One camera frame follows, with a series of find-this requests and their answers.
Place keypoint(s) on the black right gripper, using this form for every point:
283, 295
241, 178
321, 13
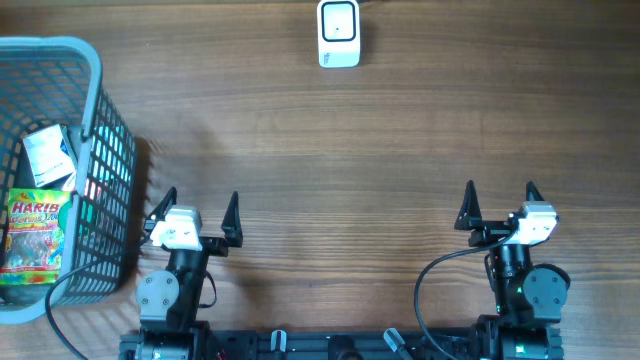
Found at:
470, 217

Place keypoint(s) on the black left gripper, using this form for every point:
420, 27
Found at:
219, 247

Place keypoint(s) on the white blue paper box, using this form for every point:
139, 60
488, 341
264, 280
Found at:
50, 154

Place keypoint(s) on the Haribo gummy worms bag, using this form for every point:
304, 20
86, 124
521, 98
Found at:
35, 240

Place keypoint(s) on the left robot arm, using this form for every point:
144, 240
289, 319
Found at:
170, 299

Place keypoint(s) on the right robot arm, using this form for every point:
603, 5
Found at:
529, 298

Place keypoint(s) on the white barcode scanner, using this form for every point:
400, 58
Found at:
338, 33

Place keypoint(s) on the grey plastic mesh basket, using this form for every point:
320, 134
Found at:
58, 80

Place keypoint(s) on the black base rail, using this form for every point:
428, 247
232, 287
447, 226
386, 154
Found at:
462, 343

